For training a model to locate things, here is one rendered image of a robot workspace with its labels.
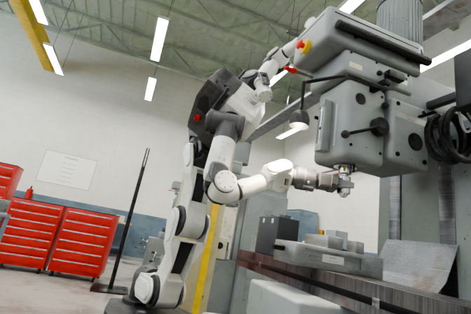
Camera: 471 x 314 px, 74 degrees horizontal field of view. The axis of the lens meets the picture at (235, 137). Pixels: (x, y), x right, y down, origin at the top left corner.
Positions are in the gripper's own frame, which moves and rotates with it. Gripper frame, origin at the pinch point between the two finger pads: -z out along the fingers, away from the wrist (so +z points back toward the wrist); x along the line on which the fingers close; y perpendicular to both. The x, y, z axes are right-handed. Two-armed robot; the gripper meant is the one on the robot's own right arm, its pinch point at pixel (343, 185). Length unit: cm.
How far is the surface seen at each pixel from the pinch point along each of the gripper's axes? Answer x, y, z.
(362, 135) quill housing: -9.5, -17.3, -3.0
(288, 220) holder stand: 41.3, 13.0, 16.0
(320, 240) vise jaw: -4.4, 21.3, 7.1
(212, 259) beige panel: 158, 47, 67
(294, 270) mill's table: 3.9, 33.3, 14.0
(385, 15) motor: 5, -84, -13
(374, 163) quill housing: -6.1, -8.5, -8.7
